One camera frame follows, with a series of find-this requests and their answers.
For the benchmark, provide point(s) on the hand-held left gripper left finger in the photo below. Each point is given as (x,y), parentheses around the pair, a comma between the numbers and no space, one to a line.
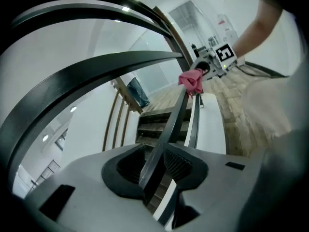
(84,190)

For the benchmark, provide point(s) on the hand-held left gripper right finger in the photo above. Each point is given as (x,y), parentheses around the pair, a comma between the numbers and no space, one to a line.
(217,185)

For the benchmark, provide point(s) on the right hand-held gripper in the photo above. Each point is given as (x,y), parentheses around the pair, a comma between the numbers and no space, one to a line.
(224,54)

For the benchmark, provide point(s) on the pink cloth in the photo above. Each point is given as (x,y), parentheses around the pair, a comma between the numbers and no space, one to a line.
(190,80)

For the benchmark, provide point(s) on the dark wooden railing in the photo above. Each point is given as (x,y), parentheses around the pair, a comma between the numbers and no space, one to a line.
(72,76)

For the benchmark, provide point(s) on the person's right forearm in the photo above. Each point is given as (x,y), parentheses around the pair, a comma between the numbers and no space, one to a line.
(256,30)

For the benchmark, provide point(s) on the white appliance with red label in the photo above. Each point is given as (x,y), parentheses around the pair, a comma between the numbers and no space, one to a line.
(230,36)

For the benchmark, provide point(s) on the dome pendant lamp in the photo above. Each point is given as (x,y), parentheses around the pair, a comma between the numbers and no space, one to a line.
(73,108)
(45,137)

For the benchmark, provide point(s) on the person's light trousers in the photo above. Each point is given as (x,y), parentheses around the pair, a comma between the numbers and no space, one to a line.
(265,105)

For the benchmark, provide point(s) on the dark wooden staircase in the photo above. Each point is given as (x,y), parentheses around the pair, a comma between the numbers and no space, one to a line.
(154,127)

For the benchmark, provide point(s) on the stair balustrade with wooden rails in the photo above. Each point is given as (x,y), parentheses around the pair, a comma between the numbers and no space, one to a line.
(125,93)

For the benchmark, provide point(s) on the brown wooden newel post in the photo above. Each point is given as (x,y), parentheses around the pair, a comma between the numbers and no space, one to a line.
(178,42)

